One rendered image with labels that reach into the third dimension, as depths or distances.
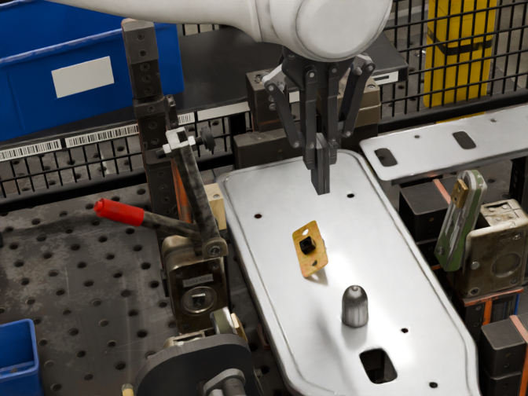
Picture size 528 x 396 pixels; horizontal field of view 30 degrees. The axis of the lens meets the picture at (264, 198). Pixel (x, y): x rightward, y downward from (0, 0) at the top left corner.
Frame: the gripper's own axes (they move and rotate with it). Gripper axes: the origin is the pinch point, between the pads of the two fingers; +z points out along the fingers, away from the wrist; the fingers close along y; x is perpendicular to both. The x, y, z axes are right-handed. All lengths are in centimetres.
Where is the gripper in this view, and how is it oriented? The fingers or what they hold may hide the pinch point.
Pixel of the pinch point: (320, 164)
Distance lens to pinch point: 116.9
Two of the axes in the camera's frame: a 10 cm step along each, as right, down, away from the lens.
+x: -2.6, -6.0, 7.5
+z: 0.6, 7.7, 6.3
